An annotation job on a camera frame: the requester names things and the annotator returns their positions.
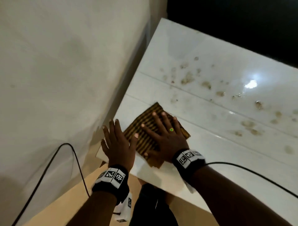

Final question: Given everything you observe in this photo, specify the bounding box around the person's right hand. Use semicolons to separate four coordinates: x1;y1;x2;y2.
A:
141;111;189;163

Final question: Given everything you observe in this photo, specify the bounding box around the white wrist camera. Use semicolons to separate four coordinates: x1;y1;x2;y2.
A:
113;192;133;223
184;180;196;194

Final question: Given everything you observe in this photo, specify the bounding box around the brown checkered cloth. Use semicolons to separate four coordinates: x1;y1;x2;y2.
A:
123;102;191;168

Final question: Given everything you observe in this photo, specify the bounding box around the black cable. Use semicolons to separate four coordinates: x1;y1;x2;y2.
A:
205;162;298;200
11;143;91;226

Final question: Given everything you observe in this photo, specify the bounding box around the black marker wristband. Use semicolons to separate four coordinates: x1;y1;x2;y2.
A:
92;164;130;205
172;149;206;181

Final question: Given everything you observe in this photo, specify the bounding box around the white table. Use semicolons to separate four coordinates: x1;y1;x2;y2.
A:
96;18;298;226

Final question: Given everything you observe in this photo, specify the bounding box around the person's left hand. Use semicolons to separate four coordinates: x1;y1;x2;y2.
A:
100;119;138;172

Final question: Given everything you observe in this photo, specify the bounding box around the person's left forearm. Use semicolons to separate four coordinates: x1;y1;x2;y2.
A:
66;191;118;226

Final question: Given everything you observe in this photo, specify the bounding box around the person's left leg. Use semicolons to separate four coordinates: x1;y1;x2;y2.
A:
129;184;178;226

